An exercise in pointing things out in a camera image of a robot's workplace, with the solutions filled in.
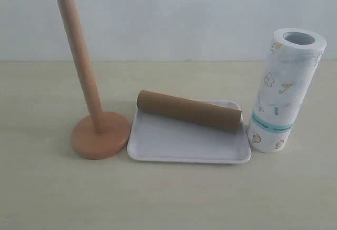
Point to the brown cardboard tube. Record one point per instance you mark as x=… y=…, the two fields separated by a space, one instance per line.
x=188 y=110

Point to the white printed paper towel roll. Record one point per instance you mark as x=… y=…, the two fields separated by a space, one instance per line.
x=293 y=58

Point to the wooden paper towel holder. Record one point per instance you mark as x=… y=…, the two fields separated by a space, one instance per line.
x=100 y=134

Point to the white rectangular plastic tray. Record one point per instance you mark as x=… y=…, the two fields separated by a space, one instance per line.
x=157 y=138

